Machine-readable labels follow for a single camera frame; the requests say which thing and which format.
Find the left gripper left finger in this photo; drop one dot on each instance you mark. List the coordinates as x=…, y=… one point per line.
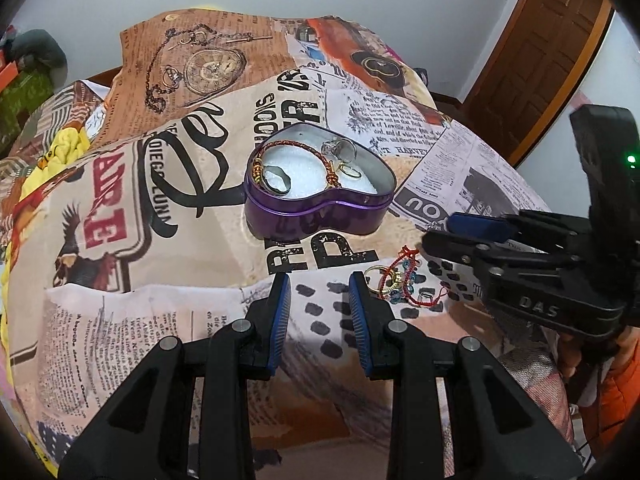
x=142, y=431

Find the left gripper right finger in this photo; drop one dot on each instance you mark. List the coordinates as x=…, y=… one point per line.
x=497, y=430

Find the brown wooden door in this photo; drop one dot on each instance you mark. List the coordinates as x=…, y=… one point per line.
x=540, y=58

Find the purple heart-shaped tin box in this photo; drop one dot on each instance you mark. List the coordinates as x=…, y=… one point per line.
x=293, y=192

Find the dark bag on floor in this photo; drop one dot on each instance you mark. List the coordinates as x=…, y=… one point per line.
x=422, y=74

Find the patchwork striped quilt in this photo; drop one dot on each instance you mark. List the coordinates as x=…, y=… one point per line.
x=71, y=106

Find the newspaper print bed blanket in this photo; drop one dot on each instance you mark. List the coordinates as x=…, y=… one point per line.
x=233, y=147

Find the yellow garment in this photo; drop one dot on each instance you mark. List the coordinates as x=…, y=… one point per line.
x=68, y=145

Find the orange box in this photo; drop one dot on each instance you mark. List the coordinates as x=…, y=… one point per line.
x=7, y=75

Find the green cloth covered stand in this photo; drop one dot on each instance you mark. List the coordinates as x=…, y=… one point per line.
x=19, y=100

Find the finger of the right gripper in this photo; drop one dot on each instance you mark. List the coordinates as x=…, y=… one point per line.
x=480, y=224
x=475, y=254

